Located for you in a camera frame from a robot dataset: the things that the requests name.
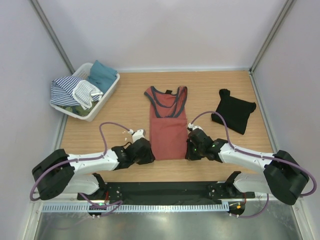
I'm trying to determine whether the red tank top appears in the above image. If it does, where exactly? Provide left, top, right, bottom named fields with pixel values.
left=144, top=86, right=188, bottom=161

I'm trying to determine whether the black tank top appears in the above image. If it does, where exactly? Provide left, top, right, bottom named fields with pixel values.
left=215, top=89, right=257, bottom=135

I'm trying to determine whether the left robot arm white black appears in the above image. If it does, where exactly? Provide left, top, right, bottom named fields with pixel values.
left=30, top=138, right=155, bottom=201

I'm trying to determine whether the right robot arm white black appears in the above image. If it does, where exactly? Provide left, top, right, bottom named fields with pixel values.
left=185, top=124, right=310, bottom=205

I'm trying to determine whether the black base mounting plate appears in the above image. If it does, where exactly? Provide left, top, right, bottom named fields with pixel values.
left=86, top=181, right=255, bottom=202

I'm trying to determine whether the green camouflage garment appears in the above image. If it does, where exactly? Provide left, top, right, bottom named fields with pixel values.
left=58, top=101, right=98, bottom=117

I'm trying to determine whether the teal blue garment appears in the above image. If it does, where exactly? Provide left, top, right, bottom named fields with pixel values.
left=87, top=60, right=118, bottom=94

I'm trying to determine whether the blue white striped garment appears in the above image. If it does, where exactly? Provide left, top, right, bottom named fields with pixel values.
left=50, top=76, right=104, bottom=110

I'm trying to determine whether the white plastic laundry basket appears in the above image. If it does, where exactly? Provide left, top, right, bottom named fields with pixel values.
left=50, top=60, right=120, bottom=122

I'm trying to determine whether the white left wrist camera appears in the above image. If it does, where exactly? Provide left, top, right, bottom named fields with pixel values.
left=128, top=129, right=146, bottom=143

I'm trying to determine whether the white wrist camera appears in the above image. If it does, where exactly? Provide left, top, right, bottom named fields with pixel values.
left=128, top=129, right=146, bottom=143
left=187, top=123, right=202, bottom=132

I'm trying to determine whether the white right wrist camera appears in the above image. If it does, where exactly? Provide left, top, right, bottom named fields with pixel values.
left=187, top=123, right=202, bottom=132

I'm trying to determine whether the white slotted cable duct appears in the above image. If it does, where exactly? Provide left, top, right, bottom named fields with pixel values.
left=42, top=202, right=229, bottom=214

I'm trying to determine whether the aluminium frame post left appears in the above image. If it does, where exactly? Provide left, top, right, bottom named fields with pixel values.
left=29, top=0, right=75, bottom=74

